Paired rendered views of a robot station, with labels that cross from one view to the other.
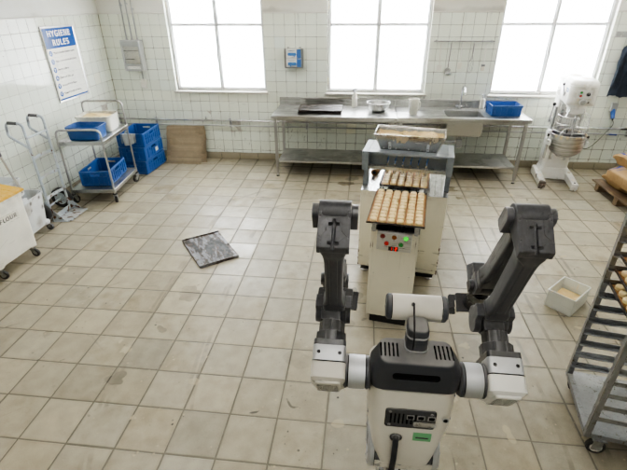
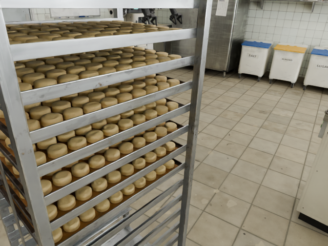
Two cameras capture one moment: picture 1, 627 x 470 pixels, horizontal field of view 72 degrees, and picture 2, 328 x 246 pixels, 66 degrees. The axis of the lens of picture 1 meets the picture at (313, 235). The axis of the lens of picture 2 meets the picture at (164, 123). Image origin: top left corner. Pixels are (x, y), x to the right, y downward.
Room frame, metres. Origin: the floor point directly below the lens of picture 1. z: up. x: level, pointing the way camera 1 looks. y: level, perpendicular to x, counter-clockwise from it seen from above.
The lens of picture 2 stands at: (2.27, -2.50, 1.51)
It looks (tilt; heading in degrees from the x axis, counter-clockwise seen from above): 26 degrees down; 115
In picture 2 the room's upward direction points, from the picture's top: 2 degrees clockwise
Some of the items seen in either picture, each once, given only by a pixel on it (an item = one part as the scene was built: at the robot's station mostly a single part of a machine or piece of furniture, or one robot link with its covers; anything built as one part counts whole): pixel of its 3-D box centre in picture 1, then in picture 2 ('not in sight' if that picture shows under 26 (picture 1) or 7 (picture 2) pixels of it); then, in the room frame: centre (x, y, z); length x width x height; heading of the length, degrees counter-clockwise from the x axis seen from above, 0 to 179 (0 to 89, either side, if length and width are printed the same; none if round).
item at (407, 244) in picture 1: (394, 241); (327, 123); (2.62, -0.56, 0.77); 0.24 x 0.04 x 0.14; 75
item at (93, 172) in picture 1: (104, 171); not in sight; (5.39, 2.76, 0.29); 0.56 x 0.38 x 0.20; 1
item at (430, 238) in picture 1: (404, 207); not in sight; (3.92, -0.92, 0.42); 1.28 x 0.72 x 0.84; 165
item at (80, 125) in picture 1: (87, 131); not in sight; (5.19, 2.74, 0.88); 0.40 x 0.30 x 0.16; 87
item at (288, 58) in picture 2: not in sight; (286, 64); (2.27, 3.23, 0.38); 0.64 x 0.54 x 0.77; 84
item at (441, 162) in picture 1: (407, 167); not in sight; (3.46, -0.79, 1.01); 0.72 x 0.33 x 0.34; 75
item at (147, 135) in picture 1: (139, 135); not in sight; (6.33, 2.58, 0.50); 0.60 x 0.40 x 0.20; 176
